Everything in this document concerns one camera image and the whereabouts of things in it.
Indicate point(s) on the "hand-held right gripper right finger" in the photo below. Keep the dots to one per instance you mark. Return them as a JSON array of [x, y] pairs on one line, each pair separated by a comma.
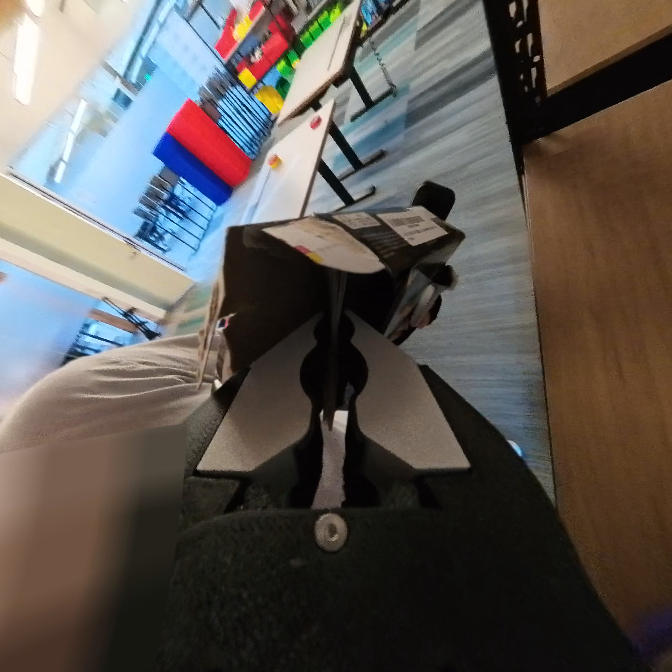
[[414, 425]]

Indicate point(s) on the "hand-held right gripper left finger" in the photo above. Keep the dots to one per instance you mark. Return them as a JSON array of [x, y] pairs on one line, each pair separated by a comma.
[[246, 425]]

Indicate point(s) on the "small black yellow toy box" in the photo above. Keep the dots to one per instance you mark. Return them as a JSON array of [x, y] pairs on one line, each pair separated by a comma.
[[273, 273]]

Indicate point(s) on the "wooden desk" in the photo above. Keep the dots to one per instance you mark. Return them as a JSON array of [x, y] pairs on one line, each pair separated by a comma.
[[603, 367]]

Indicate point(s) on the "person's trouser leg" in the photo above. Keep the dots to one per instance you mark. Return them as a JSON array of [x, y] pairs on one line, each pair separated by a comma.
[[105, 388]]

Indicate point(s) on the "row of black chairs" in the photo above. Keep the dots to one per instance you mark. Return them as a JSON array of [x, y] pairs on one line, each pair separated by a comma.
[[173, 215], [236, 115]]

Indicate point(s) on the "person's dark shoe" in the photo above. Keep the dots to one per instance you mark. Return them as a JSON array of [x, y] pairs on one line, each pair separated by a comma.
[[435, 199]]

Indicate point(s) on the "white folding table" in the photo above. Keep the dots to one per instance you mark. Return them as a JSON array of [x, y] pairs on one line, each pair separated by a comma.
[[325, 57], [294, 168]]

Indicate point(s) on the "blue foam block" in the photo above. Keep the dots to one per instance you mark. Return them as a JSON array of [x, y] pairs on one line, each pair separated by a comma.
[[183, 168]]

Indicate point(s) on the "yellow tape roll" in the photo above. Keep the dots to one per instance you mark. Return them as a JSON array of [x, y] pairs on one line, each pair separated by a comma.
[[274, 160]]

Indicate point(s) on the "red foam block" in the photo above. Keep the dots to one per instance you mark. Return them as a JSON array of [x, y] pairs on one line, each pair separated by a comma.
[[210, 141]]

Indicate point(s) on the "black metal rack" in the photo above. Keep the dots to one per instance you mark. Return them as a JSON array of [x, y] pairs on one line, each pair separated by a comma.
[[517, 78]]

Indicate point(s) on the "rack of coloured bins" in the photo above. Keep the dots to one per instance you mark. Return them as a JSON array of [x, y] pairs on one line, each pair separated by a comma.
[[262, 47]]

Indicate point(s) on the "wooden rack shelf board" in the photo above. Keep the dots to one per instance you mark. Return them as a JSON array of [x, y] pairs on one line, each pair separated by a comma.
[[603, 36]]

